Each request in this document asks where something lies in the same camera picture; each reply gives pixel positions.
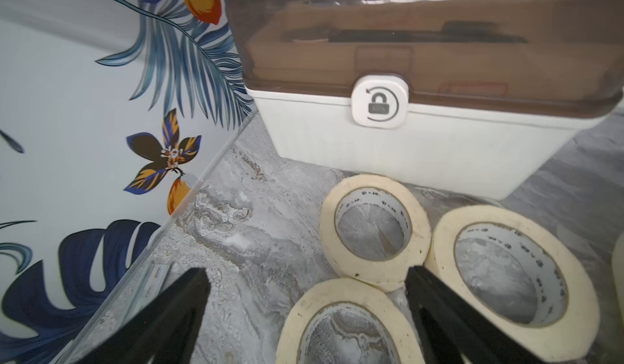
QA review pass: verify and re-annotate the cream masking tape roll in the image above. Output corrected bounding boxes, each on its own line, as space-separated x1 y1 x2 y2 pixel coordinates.
426 205 600 362
318 175 432 293
276 278 424 363

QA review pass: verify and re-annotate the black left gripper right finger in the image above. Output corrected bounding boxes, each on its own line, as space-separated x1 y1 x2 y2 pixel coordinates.
405 266 542 363

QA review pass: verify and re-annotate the brown lidded white toolbox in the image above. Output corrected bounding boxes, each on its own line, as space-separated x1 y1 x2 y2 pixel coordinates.
226 0 623 199

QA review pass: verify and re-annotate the aluminium strip on table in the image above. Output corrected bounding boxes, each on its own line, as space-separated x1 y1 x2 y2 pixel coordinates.
120 262 172 326

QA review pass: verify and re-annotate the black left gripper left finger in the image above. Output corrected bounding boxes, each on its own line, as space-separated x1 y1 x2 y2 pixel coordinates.
79 268 211 363

